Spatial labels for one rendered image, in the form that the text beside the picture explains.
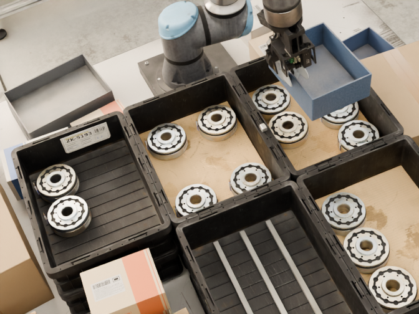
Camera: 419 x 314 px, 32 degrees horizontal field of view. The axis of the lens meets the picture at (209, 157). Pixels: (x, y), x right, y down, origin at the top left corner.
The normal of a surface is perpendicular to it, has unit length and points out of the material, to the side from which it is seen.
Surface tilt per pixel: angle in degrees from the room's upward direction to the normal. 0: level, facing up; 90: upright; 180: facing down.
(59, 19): 0
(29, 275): 90
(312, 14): 0
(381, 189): 0
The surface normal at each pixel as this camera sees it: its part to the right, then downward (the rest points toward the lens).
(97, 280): -0.11, -0.62
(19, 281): 0.48, 0.65
